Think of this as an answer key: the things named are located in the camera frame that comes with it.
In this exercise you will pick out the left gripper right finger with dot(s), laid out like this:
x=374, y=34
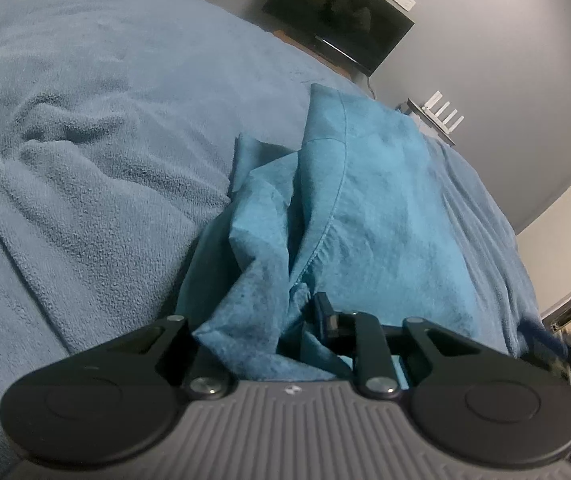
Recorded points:
x=469, y=400

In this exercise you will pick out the teal blue garment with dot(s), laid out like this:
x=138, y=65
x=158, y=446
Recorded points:
x=355, y=213

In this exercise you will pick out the wooden tv stand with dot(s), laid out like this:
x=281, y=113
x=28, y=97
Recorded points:
x=292, y=42

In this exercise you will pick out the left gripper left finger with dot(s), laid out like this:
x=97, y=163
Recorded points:
x=113, y=401

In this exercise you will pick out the white wifi router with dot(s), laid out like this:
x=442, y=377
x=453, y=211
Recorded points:
x=441, y=114

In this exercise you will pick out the black television screen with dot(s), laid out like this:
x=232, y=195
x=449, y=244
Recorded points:
x=362, y=33

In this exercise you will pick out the light blue terry bedspread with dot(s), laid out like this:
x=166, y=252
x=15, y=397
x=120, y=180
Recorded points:
x=120, y=122

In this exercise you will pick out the white door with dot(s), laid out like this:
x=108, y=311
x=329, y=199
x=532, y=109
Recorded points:
x=545, y=249

